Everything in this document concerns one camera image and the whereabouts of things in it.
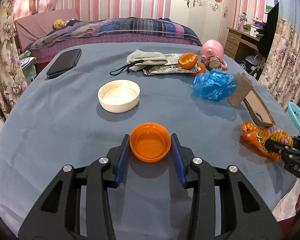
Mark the floral curtain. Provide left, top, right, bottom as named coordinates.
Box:
left=259, top=18, right=300, bottom=109

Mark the light blue plastic basket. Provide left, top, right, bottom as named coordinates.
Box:
left=287, top=102, right=300, bottom=134

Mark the orange plastic lid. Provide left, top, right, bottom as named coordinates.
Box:
left=129, top=123, right=172, bottom=163

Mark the plaid blue blanket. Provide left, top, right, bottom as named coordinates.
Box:
left=26, top=17, right=202, bottom=50

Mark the wooden drawer desk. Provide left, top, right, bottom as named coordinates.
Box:
left=224, top=27, right=259, bottom=62

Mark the crumpled brown paper on table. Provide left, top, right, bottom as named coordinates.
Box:
left=204, top=56, right=222, bottom=71

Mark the bed with purple cover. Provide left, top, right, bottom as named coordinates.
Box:
left=25, top=34, right=197, bottom=63

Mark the orange snack wrapper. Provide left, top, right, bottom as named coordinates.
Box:
left=241, top=122, right=293, bottom=162

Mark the yellow duck plush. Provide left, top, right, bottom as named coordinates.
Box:
left=53, top=19, right=66, bottom=30

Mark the black smartphone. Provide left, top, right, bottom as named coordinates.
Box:
left=46, top=49, right=82, bottom=79

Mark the orange peel half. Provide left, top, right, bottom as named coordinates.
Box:
left=178, top=53, right=198, bottom=70

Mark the white wardrobe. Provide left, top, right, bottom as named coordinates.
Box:
left=169, top=0, right=237, bottom=46

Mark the pink headboard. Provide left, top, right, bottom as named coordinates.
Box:
left=14, top=9, right=79, bottom=50

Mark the grey table cloth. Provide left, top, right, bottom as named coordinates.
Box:
left=0, top=43, right=296, bottom=239

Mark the grey face mask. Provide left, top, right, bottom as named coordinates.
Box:
left=109, top=49, right=168, bottom=76

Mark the printed foil wrapper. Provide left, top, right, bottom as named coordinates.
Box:
left=142, top=54, right=200, bottom=76

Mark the pink pig mug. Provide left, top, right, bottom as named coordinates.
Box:
left=201, top=40, right=228, bottom=70

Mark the blue plastic bag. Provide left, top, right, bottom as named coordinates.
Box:
left=192, top=69, right=237, bottom=102

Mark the desk lamp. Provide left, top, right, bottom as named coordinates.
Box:
left=237, top=12, right=248, bottom=31

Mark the brown phone case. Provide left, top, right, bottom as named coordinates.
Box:
left=243, top=88, right=275, bottom=127

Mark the white plastic lid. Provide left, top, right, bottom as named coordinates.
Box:
left=97, top=80, right=141, bottom=113

